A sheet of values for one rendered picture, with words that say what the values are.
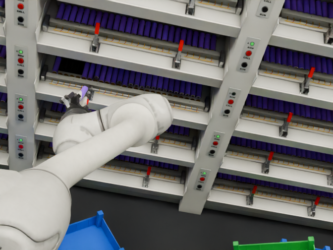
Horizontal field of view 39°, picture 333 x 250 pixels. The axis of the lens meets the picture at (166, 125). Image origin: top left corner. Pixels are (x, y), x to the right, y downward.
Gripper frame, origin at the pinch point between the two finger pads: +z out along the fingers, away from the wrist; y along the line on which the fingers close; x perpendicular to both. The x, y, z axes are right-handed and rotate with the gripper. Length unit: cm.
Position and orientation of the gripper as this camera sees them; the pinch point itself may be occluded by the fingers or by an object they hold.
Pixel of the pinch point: (80, 100)
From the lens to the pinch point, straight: 144.9
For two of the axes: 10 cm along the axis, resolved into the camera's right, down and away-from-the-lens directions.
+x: -7.8, 6.2, 1.2
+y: -6.1, -7.1, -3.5
